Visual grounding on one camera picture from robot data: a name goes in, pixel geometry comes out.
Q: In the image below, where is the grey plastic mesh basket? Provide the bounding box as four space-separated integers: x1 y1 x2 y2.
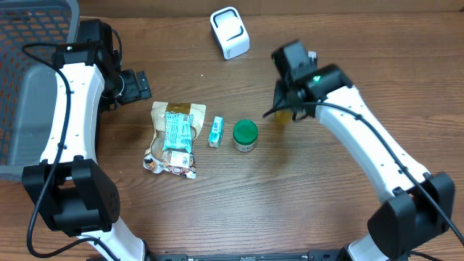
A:
1 0 80 181

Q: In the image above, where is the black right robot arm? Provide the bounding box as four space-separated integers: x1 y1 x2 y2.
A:
269 41 463 260

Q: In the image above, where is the white barcode scanner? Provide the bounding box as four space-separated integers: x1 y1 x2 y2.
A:
210 7 250 60

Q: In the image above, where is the brown snack packet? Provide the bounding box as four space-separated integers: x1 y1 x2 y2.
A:
145 101 206 159

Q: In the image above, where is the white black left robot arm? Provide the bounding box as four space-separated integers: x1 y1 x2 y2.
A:
22 19 151 260

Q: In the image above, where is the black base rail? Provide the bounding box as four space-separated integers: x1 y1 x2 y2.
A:
146 248 346 261

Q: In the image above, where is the green lid white jar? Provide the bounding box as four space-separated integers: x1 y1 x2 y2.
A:
233 119 258 152

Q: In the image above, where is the brown cardboard back panel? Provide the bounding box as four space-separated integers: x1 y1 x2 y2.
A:
78 0 463 18

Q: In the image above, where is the teal snack packet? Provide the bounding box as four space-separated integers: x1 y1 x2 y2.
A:
163 112 193 153

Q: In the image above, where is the yellow oil bottle silver cap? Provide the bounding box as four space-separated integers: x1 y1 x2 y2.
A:
274 109 294 124

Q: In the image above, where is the green white Kleenex tissue pack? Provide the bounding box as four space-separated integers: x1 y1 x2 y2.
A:
208 116 224 148

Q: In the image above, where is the white labelled snack packet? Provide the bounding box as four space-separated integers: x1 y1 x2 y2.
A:
143 151 196 179

